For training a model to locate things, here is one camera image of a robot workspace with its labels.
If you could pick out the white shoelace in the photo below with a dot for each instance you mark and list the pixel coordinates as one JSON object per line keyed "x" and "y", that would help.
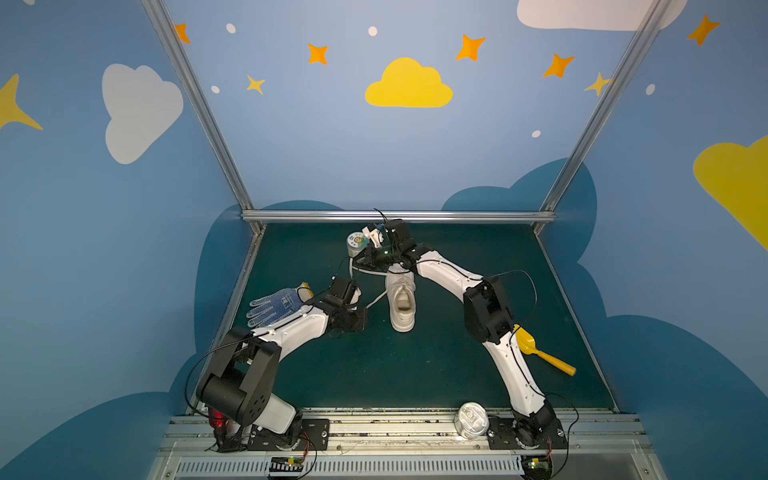
{"x": 373, "y": 279}

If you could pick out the right small circuit board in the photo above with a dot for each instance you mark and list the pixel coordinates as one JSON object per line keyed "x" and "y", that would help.
{"x": 536, "y": 468}

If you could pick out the white sneaker shoe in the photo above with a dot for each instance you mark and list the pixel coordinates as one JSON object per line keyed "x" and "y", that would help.
{"x": 400, "y": 291}

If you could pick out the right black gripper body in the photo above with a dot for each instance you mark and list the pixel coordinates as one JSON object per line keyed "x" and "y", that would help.
{"x": 369, "y": 258}

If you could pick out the yellow plastic scoop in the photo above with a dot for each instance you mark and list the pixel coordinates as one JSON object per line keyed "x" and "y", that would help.
{"x": 527, "y": 345}

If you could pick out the aluminium frame post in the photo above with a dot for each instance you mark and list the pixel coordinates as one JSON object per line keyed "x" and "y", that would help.
{"x": 162, "y": 22}
{"x": 633, "y": 56}

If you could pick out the aluminium frame right post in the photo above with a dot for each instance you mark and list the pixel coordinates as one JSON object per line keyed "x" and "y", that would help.
{"x": 633, "y": 56}

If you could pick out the aluminium frame left post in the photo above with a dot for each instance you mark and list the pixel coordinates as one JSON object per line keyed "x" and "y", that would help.
{"x": 162, "y": 22}

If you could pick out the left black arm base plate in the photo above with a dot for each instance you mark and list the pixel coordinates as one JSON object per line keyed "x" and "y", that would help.
{"x": 313, "y": 434}

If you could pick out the blue dotted work glove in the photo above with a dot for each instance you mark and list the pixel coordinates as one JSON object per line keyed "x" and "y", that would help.
{"x": 270, "y": 309}

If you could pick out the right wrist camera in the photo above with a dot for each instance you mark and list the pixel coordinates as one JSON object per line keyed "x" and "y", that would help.
{"x": 374, "y": 234}

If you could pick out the left small circuit board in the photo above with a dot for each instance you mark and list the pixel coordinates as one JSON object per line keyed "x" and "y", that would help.
{"x": 284, "y": 467}

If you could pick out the round sunflower label canister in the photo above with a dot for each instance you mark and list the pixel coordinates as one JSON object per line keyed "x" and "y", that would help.
{"x": 356, "y": 243}

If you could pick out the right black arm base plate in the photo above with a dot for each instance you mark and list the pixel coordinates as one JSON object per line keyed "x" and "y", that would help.
{"x": 508, "y": 433}

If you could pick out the small circuit board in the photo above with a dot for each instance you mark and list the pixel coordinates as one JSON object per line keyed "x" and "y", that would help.
{"x": 284, "y": 467}
{"x": 536, "y": 468}

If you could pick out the red bottle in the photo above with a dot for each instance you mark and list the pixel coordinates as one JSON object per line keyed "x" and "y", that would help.
{"x": 218, "y": 422}

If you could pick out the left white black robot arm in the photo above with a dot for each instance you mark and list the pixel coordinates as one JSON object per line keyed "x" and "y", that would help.
{"x": 237, "y": 382}

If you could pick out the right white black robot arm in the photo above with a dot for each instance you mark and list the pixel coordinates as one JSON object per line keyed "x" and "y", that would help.
{"x": 488, "y": 319}

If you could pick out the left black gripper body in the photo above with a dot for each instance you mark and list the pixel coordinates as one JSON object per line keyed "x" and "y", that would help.
{"x": 351, "y": 318}

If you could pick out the aluminium front rail base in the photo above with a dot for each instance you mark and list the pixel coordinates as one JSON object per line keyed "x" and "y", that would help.
{"x": 416, "y": 444}

